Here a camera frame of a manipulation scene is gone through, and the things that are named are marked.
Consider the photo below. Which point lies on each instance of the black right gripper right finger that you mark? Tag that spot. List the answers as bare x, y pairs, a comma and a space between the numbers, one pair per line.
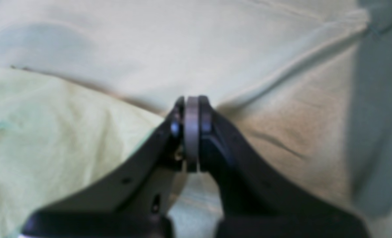
257, 200

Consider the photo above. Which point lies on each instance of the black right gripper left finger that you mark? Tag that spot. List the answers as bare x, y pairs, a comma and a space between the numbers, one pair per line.
131, 201

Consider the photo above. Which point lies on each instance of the light green T-shirt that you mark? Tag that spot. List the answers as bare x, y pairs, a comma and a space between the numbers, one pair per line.
83, 82

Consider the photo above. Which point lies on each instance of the green table cloth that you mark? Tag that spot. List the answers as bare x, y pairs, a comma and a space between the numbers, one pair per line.
368, 147

